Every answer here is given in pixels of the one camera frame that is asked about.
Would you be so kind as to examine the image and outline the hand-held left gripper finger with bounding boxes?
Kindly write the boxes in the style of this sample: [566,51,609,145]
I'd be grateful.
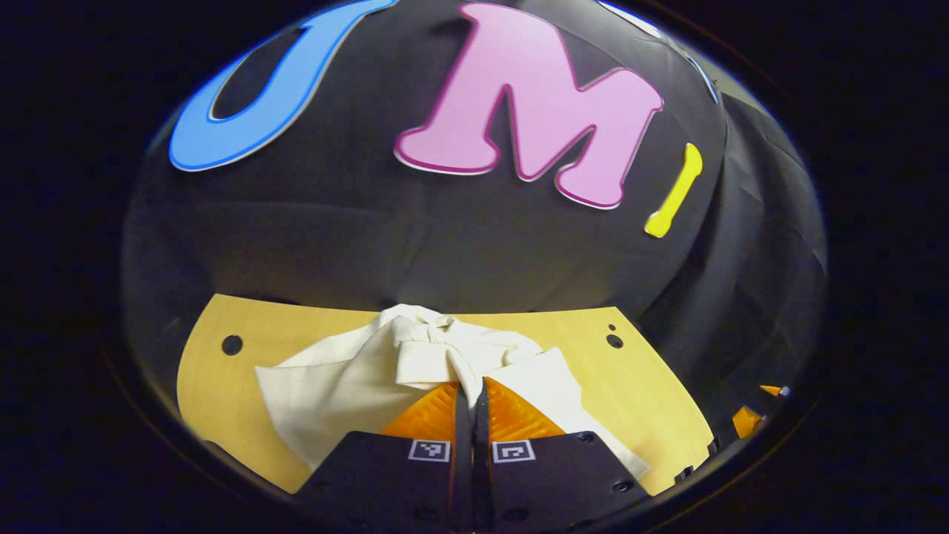
[297,382,474,532]
[474,377,654,532]

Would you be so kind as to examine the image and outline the cream button shirt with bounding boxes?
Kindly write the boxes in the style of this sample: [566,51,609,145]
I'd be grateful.
[256,303,652,494]

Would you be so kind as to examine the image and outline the black backdrop cloth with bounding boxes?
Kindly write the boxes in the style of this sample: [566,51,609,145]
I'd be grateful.
[122,0,828,446]

